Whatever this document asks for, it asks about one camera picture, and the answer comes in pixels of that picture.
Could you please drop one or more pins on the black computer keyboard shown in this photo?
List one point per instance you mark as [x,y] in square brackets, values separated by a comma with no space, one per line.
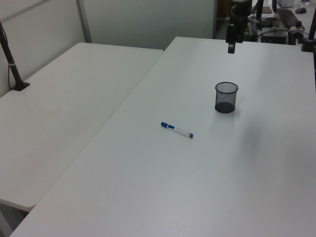
[288,17]

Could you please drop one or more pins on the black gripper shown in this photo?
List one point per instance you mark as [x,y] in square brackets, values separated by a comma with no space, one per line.
[242,7]

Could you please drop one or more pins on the black camera stand pole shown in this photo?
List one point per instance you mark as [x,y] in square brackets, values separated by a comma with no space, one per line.
[11,66]
[311,32]

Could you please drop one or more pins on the light brown wooden furniture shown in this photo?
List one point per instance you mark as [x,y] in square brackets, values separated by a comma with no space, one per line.
[222,8]

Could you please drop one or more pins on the blue and white marker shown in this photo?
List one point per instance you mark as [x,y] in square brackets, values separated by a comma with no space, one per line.
[176,129]

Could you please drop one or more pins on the grey computer case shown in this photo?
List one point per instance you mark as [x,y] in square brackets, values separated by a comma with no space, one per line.
[274,34]

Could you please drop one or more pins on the grey partition frame post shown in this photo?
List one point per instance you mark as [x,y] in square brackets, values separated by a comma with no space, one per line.
[84,22]

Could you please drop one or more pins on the white cardboard box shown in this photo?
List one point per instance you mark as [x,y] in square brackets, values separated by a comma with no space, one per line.
[285,3]

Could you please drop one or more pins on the black mesh pen cup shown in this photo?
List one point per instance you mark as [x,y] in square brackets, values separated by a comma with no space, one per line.
[225,106]

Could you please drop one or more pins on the white side table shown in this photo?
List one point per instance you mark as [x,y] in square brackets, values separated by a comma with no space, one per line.
[64,103]

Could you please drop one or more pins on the dark computer mouse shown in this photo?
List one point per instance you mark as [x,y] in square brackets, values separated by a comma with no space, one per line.
[301,10]

